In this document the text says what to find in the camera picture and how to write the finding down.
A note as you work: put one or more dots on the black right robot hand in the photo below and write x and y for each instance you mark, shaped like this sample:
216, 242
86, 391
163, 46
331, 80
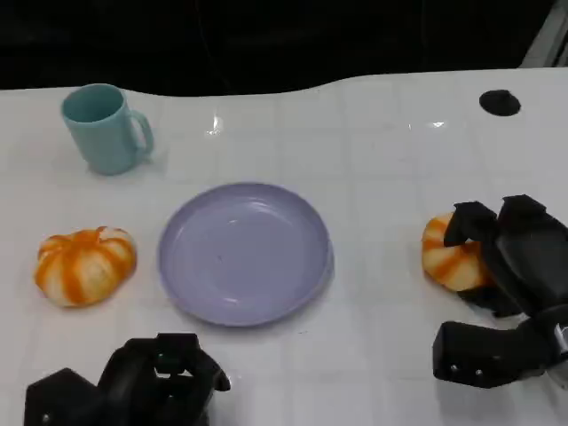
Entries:
523, 257

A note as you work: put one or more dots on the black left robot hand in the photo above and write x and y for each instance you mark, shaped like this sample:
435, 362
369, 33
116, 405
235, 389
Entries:
133, 386

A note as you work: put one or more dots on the orange and white bread roll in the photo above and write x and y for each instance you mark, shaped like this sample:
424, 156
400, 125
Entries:
82, 270
448, 266

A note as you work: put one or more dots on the black round table grommet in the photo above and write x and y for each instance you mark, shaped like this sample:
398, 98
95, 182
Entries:
499, 102

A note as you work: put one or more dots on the lilac plate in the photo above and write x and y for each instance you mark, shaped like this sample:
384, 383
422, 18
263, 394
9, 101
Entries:
244, 255

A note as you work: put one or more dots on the pale green mug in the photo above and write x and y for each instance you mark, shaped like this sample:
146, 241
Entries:
104, 139

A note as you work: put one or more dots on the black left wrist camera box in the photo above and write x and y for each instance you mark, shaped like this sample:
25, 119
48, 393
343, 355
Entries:
62, 399

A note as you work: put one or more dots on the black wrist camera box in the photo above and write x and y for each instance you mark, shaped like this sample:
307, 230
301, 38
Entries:
62, 399
479, 355

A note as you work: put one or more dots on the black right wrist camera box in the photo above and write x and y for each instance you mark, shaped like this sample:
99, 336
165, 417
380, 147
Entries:
479, 355

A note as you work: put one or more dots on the white metal frame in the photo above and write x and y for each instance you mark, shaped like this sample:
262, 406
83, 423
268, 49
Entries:
550, 42

